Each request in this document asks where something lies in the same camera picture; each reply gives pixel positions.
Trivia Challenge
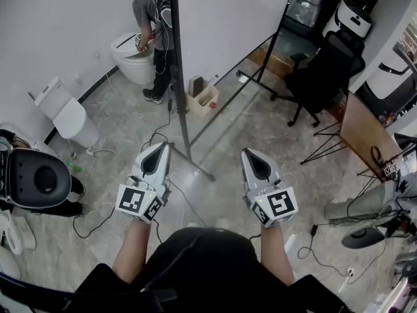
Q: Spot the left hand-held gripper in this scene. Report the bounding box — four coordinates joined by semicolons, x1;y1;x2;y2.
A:
115;142;172;224

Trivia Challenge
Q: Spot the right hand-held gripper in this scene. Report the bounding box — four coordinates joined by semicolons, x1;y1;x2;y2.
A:
240;147;299;230

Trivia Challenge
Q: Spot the black foam pad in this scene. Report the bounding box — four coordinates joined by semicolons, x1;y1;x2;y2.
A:
190;75;205;98

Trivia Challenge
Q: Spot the person's left forearm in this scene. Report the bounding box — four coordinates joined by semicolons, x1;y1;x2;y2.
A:
112;222;154;285

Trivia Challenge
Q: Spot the person's right forearm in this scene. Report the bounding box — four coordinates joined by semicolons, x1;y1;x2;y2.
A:
259;226;296;287

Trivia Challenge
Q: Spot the white board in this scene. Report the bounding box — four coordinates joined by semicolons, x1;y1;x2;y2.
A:
165;0;297;183

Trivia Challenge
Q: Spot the white toilet with tank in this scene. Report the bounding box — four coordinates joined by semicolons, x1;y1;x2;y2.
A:
34;76;100;149

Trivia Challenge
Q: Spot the white round smart toilet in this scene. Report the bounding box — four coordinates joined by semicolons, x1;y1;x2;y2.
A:
110;32;156;85

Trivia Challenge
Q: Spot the person's black clothing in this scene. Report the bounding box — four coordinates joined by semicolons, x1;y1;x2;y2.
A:
74;226;348;313

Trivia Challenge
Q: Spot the wooden desk with black legs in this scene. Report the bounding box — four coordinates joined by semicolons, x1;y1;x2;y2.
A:
301;92;407;184

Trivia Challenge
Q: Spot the black office chair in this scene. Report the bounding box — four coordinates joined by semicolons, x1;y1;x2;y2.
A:
284;30;366;128

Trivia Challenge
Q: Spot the white shell backpack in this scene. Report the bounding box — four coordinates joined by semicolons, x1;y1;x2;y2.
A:
155;0;173;29

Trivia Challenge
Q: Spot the white rounded toilet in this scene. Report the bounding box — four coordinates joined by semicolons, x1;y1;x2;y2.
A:
0;245;22;282

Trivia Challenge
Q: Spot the plastic-wrapped machine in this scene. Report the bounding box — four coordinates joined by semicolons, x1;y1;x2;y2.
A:
289;0;328;29

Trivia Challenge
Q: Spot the white robot with black face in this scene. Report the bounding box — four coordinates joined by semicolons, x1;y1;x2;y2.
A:
321;0;373;39

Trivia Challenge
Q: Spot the white toilet hose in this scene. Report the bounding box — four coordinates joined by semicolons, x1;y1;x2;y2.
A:
86;145;117;158

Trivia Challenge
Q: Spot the black cable with adapter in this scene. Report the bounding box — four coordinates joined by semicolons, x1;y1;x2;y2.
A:
136;98;175;153
72;213;115;239
298;223;361;285

